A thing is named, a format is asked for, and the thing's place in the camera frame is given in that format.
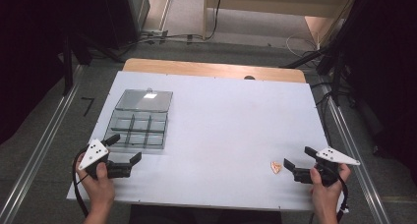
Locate light wooden furniture frame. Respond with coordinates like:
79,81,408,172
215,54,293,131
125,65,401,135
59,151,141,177
202,0,359,41

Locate black cabinet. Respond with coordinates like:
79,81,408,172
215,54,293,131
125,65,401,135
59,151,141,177
99,0,151,51

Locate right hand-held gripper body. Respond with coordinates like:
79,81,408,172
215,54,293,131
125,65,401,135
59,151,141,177
292,146,361,188

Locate black metal stand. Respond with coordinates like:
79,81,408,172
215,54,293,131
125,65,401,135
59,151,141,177
61,31,123,96
280,43,347,106

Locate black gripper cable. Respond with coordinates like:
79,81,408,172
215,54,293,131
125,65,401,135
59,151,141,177
335,174,350,223
72,148,90,219

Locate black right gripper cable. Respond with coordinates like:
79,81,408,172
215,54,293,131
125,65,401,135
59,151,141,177
335,174,350,223

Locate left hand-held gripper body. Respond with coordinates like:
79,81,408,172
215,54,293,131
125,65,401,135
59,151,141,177
78,138,134,181

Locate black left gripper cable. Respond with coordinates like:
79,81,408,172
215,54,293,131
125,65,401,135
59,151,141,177
72,148,90,219

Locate small orange triangular pick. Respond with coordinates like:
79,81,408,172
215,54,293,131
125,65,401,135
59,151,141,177
269,160,283,175

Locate thin black floor cable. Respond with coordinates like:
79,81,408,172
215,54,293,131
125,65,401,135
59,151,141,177
309,82,333,148

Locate black hanging cable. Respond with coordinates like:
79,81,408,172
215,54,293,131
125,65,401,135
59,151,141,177
206,0,225,41

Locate person's left hand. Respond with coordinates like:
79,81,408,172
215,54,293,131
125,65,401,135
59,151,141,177
75,160,117,216

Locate white floor cable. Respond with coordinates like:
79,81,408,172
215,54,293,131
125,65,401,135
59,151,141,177
285,31,322,59

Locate person's dark legs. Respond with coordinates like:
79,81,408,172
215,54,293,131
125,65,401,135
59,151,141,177
128,203,283,224

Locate person's right hand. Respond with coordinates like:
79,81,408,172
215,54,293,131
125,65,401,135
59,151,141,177
309,163,352,216

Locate aluminium floor rail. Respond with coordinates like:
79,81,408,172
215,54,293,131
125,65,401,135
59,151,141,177
318,81,392,224
0,64,87,224

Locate black floor cables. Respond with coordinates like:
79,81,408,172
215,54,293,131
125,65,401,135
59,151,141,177
117,29,206,51

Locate clear plastic compartment box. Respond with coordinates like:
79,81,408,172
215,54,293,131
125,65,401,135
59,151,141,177
103,88,174,150

